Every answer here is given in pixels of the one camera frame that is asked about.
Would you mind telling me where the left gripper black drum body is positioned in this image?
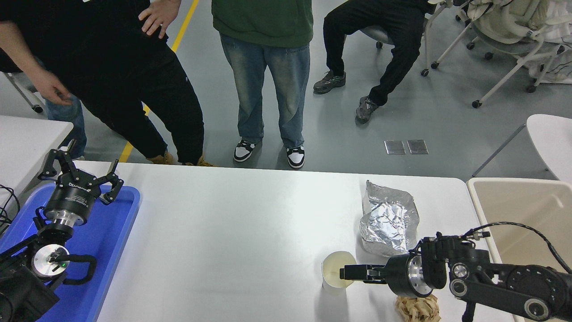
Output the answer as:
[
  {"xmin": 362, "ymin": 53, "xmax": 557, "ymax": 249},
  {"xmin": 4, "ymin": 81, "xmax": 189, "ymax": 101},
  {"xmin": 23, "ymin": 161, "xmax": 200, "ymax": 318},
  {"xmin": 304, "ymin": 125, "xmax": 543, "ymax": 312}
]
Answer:
[{"xmin": 43, "ymin": 171, "xmax": 101, "ymax": 215}]

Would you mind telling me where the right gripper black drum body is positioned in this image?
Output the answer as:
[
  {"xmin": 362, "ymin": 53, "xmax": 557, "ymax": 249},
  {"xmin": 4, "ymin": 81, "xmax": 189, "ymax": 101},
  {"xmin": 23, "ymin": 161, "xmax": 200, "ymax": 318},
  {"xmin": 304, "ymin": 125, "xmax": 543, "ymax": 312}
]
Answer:
[{"xmin": 383, "ymin": 253, "xmax": 412, "ymax": 297}]

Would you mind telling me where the white paper cup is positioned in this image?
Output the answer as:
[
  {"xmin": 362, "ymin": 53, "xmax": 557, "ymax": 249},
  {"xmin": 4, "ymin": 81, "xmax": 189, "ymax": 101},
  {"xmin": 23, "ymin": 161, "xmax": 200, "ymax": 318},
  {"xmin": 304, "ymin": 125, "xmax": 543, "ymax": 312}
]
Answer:
[{"xmin": 321, "ymin": 251, "xmax": 358, "ymax": 296}]

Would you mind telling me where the tan paper ball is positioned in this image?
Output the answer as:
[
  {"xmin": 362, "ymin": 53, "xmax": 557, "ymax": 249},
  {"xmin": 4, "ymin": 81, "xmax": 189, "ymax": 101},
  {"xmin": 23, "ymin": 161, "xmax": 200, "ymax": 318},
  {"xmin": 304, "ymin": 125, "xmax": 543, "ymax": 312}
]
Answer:
[{"xmin": 395, "ymin": 293, "xmax": 442, "ymax": 322}]

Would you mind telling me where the silver foil tray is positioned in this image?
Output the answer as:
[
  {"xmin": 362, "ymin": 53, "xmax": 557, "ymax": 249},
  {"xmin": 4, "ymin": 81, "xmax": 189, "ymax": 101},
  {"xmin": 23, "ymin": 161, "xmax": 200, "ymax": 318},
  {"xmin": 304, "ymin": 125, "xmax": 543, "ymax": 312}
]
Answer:
[{"xmin": 360, "ymin": 180, "xmax": 421, "ymax": 258}]

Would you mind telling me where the person's right hand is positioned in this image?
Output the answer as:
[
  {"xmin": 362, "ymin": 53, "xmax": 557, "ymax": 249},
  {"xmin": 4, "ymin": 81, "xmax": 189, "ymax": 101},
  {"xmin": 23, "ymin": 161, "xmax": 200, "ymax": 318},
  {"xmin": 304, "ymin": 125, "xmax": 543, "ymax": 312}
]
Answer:
[{"xmin": 32, "ymin": 67, "xmax": 73, "ymax": 106}]

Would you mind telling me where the person's left hand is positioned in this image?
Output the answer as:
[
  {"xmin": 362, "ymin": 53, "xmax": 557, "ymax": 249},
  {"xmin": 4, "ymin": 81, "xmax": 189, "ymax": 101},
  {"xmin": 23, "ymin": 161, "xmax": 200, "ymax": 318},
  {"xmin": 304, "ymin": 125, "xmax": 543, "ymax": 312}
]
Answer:
[{"xmin": 139, "ymin": 0, "xmax": 181, "ymax": 39}]

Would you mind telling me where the white rectangular side table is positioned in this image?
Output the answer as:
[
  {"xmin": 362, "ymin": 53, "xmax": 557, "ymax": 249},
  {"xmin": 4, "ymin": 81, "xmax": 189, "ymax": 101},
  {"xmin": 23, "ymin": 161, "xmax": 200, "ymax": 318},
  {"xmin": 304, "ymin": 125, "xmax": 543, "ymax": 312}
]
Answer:
[{"xmin": 0, "ymin": 115, "xmax": 73, "ymax": 211}]

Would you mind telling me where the blue plastic tray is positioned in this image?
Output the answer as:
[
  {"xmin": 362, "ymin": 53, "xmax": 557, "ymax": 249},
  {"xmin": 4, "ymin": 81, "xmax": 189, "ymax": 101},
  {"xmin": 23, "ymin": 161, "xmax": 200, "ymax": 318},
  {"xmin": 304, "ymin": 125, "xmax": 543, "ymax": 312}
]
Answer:
[{"xmin": 0, "ymin": 182, "xmax": 141, "ymax": 322}]

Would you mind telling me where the grey-legged chair with casters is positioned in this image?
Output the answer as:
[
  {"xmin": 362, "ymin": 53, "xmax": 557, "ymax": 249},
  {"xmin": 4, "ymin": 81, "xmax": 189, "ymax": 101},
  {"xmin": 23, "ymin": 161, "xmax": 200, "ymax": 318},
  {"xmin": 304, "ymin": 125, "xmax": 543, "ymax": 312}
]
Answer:
[{"xmin": 0, "ymin": 47, "xmax": 44, "ymax": 114}]

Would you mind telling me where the large pale beige bin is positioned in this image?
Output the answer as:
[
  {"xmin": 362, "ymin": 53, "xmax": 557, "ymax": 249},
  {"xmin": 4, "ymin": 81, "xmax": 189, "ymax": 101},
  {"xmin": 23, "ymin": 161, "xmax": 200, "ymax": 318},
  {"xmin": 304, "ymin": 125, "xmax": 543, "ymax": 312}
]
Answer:
[{"xmin": 466, "ymin": 178, "xmax": 572, "ymax": 322}]

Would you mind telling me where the white rounded table top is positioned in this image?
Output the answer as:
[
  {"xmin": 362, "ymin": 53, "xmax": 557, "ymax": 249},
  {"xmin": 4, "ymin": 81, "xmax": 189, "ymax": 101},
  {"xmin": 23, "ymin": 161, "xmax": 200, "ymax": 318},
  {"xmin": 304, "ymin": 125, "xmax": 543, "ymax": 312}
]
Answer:
[{"xmin": 472, "ymin": 114, "xmax": 572, "ymax": 185}]

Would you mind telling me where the white-framed office chair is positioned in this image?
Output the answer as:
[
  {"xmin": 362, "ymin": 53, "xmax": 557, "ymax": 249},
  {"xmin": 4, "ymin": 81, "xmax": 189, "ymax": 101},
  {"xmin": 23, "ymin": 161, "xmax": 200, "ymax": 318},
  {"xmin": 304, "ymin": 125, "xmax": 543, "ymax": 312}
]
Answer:
[
  {"xmin": 430, "ymin": 0, "xmax": 566, "ymax": 109},
  {"xmin": 525, "ymin": 27, "xmax": 572, "ymax": 93}
]

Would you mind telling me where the grey seat office chair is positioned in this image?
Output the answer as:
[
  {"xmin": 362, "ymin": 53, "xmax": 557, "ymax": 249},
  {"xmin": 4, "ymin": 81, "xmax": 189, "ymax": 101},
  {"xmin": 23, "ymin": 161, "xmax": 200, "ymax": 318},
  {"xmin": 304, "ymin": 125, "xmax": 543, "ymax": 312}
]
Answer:
[{"xmin": 360, "ymin": 0, "xmax": 447, "ymax": 77}]

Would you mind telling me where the cream jacket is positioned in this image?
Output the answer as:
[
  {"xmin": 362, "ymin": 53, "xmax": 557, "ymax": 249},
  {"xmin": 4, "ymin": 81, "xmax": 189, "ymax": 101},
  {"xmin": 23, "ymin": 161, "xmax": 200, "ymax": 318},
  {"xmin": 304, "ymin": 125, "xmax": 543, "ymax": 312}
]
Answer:
[{"xmin": 469, "ymin": 0, "xmax": 572, "ymax": 45}]

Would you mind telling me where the thin black cable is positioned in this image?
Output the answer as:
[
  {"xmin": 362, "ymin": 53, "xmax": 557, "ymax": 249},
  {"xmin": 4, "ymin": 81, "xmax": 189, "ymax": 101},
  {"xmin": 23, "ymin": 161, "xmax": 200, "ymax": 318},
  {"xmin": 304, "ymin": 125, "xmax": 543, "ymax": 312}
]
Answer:
[{"xmin": 0, "ymin": 184, "xmax": 21, "ymax": 235}]

